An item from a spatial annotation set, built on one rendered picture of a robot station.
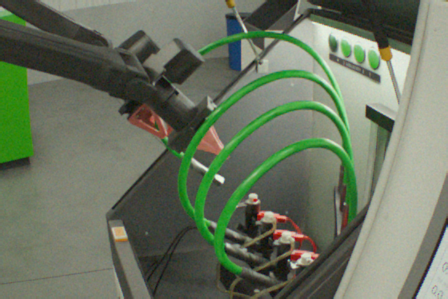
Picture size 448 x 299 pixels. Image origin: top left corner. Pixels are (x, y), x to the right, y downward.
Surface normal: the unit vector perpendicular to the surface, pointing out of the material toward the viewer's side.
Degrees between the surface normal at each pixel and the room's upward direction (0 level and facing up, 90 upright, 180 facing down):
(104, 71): 108
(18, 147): 90
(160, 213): 90
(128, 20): 90
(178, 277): 0
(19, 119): 90
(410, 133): 76
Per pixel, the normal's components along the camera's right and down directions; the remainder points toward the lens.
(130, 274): 0.00, -0.93
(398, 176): -0.92, -0.11
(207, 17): 0.43, 0.32
